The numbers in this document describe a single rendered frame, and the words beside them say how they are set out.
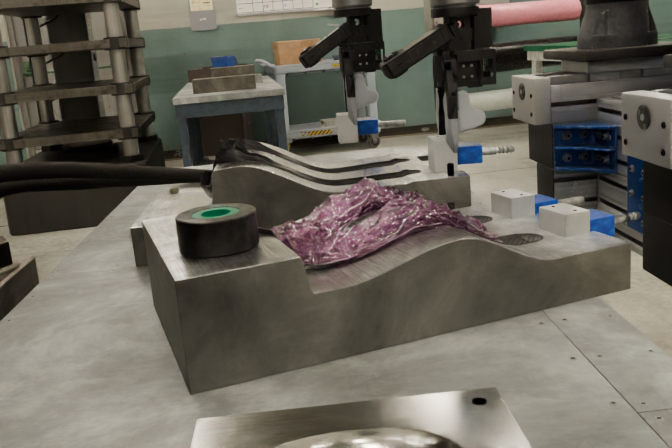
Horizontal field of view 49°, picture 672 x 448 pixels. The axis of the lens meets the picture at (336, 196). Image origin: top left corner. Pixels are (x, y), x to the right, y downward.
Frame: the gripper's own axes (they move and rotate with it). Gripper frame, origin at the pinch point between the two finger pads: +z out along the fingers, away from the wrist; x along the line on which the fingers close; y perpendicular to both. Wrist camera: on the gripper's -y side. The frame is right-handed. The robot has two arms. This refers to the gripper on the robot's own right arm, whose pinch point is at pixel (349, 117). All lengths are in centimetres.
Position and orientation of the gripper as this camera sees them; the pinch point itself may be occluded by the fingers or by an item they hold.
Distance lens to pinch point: 142.0
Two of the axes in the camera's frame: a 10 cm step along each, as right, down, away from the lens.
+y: 9.9, -0.9, 0.4
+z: 0.8, 9.7, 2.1
